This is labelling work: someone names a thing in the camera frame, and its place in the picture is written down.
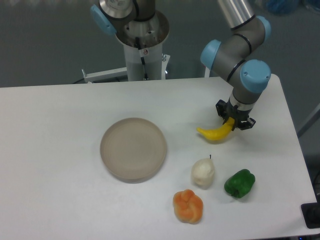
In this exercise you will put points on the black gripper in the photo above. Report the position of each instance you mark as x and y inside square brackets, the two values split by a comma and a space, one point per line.
[242, 121]

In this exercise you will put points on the yellow toy banana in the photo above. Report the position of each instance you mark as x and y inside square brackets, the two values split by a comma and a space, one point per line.
[217, 134]

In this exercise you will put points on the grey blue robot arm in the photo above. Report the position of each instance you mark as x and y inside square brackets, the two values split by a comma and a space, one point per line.
[228, 59]

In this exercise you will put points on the white toy pear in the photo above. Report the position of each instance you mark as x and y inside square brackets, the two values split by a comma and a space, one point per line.
[203, 172]

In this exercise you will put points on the green toy bell pepper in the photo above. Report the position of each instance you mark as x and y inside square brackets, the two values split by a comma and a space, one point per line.
[240, 184]

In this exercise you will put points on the grey metal leg right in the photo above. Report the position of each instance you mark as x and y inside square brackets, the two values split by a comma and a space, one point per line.
[309, 121]

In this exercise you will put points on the orange knotted bread roll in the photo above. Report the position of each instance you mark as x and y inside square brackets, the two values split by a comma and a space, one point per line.
[188, 207]

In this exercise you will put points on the beige round plate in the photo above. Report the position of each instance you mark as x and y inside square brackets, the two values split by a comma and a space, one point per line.
[133, 149]

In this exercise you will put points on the black device at table corner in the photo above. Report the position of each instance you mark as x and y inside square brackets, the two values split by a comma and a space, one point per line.
[311, 214]

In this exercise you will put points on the white metal bracket right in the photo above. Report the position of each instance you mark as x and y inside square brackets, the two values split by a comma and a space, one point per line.
[207, 72]

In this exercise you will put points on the white metal bracket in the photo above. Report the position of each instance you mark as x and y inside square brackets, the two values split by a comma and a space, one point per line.
[104, 76]
[207, 72]

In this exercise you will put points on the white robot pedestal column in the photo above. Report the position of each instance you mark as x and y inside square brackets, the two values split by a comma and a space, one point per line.
[143, 47]

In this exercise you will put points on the white metal bracket left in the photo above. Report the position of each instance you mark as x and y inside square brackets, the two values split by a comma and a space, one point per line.
[104, 76]

